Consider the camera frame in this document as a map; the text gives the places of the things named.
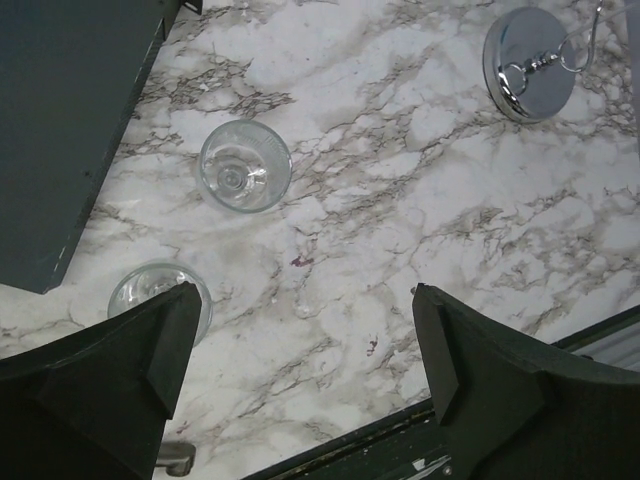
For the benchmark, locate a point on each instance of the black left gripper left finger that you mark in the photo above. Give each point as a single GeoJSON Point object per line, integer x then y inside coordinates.
{"type": "Point", "coordinates": [94, 404]}

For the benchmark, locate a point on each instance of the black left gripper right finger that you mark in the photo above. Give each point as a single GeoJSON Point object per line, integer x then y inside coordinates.
{"type": "Point", "coordinates": [513, 407]}

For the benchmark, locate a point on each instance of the clear ribbed wine glass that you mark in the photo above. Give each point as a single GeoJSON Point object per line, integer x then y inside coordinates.
{"type": "Point", "coordinates": [244, 167]}

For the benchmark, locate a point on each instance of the chrome wine glass rack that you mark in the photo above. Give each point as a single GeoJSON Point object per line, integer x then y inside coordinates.
{"type": "Point", "coordinates": [530, 60]}

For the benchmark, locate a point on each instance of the dark grey flat box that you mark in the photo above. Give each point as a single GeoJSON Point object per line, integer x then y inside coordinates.
{"type": "Point", "coordinates": [71, 76]}

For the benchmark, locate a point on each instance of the dark metal T-handle tool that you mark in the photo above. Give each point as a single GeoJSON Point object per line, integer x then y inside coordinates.
{"type": "Point", "coordinates": [176, 458]}

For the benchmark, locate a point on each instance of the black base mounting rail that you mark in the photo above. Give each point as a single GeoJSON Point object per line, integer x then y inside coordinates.
{"type": "Point", "coordinates": [409, 443]}

